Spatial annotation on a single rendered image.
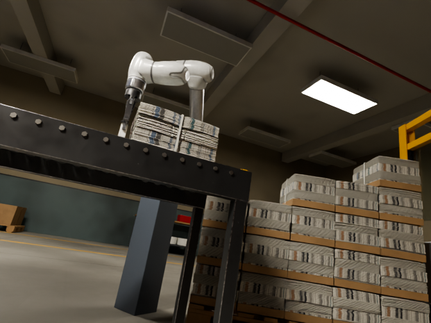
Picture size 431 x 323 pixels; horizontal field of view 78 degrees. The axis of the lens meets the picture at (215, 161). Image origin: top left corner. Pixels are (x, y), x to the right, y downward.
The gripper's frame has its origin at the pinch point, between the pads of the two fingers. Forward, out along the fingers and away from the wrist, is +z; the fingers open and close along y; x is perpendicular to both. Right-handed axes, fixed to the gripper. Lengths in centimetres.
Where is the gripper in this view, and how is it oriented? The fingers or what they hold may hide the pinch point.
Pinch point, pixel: (122, 130)
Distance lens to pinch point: 128.9
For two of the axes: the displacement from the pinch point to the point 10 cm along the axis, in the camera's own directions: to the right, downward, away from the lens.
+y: -3.7, 2.1, 9.0
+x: -9.2, -2.5, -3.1
